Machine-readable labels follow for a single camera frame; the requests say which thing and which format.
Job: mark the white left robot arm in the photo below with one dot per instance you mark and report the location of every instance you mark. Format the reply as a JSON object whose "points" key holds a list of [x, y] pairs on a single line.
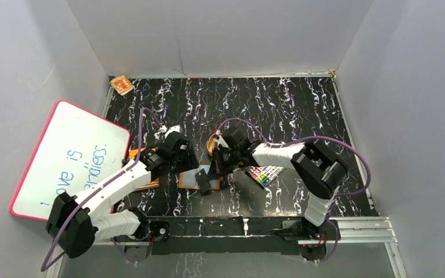
{"points": [[77, 221]]}

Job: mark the pink framed whiteboard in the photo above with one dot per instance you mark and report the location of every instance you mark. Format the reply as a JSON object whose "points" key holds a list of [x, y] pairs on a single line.
{"points": [[77, 149]]}

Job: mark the pack of coloured markers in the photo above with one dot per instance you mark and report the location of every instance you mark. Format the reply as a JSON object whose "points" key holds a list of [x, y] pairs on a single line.
{"points": [[263, 176]]}

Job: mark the yellow oval tray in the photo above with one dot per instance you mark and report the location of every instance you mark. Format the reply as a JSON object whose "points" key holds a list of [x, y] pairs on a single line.
{"points": [[212, 143]]}

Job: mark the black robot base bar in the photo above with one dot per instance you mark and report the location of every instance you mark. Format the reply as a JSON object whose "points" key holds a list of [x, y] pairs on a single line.
{"points": [[284, 235]]}

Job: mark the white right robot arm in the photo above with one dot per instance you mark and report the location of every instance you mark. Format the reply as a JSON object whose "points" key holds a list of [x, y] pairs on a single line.
{"points": [[321, 170]]}

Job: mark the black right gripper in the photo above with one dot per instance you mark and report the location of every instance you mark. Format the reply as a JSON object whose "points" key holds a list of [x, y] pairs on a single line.
{"points": [[218, 169]]}

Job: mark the small orange card box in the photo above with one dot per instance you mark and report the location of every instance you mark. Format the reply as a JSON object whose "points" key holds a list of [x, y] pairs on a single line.
{"points": [[122, 85]]}

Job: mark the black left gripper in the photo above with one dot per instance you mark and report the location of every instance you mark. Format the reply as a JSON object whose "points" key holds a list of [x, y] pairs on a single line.
{"points": [[189, 163]]}

